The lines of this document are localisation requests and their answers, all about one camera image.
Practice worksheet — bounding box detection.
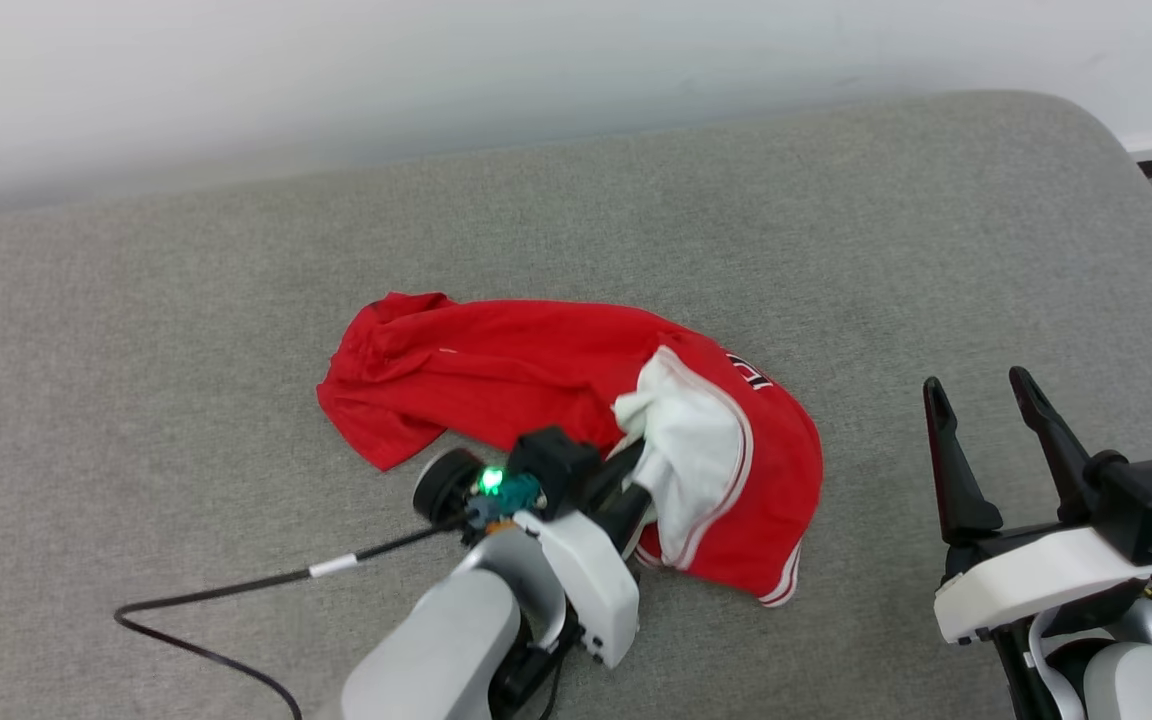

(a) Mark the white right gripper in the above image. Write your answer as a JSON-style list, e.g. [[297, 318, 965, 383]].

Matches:
[[922, 366, 1152, 646]]

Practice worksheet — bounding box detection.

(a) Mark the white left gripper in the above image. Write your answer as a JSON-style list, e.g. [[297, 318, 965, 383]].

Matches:
[[512, 438, 659, 670]]

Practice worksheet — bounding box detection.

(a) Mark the teal left cable connector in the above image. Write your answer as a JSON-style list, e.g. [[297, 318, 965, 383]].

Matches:
[[464, 468, 547, 529]]

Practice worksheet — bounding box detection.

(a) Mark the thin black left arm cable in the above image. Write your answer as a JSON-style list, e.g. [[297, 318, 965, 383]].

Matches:
[[114, 515, 472, 720]]

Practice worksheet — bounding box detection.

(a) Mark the red basketball jersey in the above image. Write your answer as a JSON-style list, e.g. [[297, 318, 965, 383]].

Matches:
[[316, 291, 825, 609]]

